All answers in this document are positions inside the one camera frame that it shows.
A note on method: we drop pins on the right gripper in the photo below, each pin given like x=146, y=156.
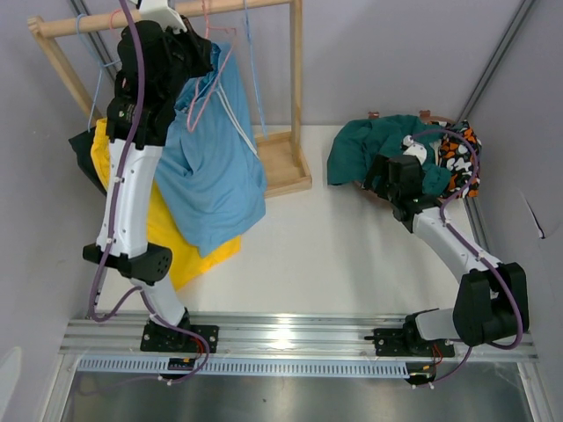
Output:
x=379, y=167

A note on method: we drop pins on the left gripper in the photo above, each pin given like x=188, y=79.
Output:
x=201, y=47

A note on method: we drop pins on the dark green shorts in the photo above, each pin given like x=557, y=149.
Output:
x=360, y=141

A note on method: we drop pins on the camouflage patterned shorts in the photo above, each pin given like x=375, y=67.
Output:
x=454, y=155

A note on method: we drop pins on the pink hanger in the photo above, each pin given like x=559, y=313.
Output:
x=206, y=85
x=117, y=20

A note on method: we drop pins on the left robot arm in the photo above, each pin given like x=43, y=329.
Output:
x=156, y=63

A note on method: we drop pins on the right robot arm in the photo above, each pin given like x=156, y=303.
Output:
x=491, y=307

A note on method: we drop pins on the light blue shorts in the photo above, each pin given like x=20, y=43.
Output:
x=210, y=174

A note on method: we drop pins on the black shorts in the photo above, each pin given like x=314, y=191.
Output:
x=81, y=145

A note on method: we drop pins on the yellow shorts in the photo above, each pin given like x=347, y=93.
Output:
x=187, y=263

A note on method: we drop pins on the pink translucent plastic basin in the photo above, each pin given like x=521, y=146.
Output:
x=371, y=114

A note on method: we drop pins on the wooden clothes rack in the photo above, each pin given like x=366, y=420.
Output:
x=284, y=162

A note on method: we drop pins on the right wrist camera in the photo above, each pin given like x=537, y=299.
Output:
x=410, y=147

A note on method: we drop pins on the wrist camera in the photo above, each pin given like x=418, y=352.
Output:
x=410, y=147
x=163, y=12

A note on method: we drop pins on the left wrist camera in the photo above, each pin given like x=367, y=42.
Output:
x=163, y=12

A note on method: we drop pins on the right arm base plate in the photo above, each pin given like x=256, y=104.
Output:
x=406, y=342

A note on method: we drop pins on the aluminium mounting rail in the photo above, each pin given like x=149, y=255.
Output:
x=252, y=335

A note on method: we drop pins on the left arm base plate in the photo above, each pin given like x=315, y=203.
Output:
x=158, y=339

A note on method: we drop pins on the slotted cable duct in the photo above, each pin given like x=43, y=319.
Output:
x=240, y=366

